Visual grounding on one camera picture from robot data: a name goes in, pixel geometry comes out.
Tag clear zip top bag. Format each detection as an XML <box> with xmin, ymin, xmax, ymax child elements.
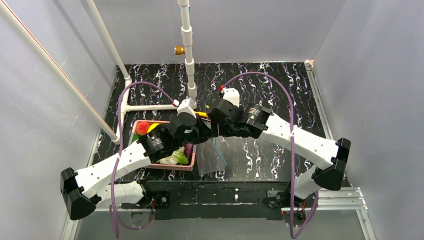
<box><xmin>196</xmin><ymin>136</ymin><xmax>228</xmax><ymax>177</ymax></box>

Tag yellow banana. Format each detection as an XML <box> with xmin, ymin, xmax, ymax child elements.
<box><xmin>146</xmin><ymin>122</ymin><xmax>160</xmax><ymax>134</ymax></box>

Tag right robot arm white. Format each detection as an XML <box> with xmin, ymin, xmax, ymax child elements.
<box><xmin>206</xmin><ymin>99</ymin><xmax>351</xmax><ymax>200</ymax></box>

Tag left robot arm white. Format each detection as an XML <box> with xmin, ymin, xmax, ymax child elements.
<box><xmin>60</xmin><ymin>113</ymin><xmax>212</xmax><ymax>220</ymax></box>

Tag long purple eggplant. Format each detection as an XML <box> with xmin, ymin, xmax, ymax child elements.
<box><xmin>184</xmin><ymin>143</ymin><xmax>194</xmax><ymax>161</ymax></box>

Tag white green cabbage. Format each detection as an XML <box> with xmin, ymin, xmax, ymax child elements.
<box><xmin>159</xmin><ymin>146</ymin><xmax>189</xmax><ymax>166</ymax></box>

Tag pink plastic basket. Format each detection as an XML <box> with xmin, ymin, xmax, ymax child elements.
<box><xmin>129</xmin><ymin>119</ymin><xmax>196</xmax><ymax>172</ymax></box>

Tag red tomato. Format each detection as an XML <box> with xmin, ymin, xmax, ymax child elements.
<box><xmin>135</xmin><ymin>121</ymin><xmax>151</xmax><ymax>136</ymax></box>

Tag green leafy vegetable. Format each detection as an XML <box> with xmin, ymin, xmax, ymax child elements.
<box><xmin>132</xmin><ymin>134</ymin><xmax>140</xmax><ymax>142</ymax></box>

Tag brass pipe fitting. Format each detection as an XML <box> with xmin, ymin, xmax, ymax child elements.
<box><xmin>173</xmin><ymin>45</ymin><xmax>186</xmax><ymax>56</ymax></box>

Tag yellow handle screwdriver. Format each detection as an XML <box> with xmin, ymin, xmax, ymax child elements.
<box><xmin>195</xmin><ymin>111</ymin><xmax>209</xmax><ymax>118</ymax></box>

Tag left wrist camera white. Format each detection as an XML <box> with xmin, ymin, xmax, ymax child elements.
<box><xmin>177</xmin><ymin>98</ymin><xmax>197</xmax><ymax>119</ymax></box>

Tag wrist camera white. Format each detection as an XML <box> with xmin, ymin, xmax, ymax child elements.
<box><xmin>221</xmin><ymin>88</ymin><xmax>240</xmax><ymax>107</ymax></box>
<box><xmin>177</xmin><ymin>98</ymin><xmax>197</xmax><ymax>119</ymax></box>

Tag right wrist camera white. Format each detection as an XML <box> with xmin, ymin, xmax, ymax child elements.
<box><xmin>221</xmin><ymin>88</ymin><xmax>240</xmax><ymax>107</ymax></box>

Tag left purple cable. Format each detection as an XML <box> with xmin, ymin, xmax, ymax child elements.
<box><xmin>109</xmin><ymin>81</ymin><xmax>176</xmax><ymax>239</ymax></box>

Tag purple cable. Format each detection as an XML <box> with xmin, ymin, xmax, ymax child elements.
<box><xmin>219</xmin><ymin>71</ymin><xmax>320</xmax><ymax>239</ymax></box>
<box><xmin>109</xmin><ymin>81</ymin><xmax>176</xmax><ymax>239</ymax></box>

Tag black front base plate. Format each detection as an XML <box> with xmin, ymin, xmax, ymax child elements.
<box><xmin>121</xmin><ymin>180</ymin><xmax>288</xmax><ymax>220</ymax></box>

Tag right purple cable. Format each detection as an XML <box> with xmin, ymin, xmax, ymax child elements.
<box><xmin>219</xmin><ymin>71</ymin><xmax>320</xmax><ymax>239</ymax></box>

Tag white PVC pipe frame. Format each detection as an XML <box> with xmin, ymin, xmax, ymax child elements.
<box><xmin>0</xmin><ymin>0</ymin><xmax>199</xmax><ymax>145</ymax></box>

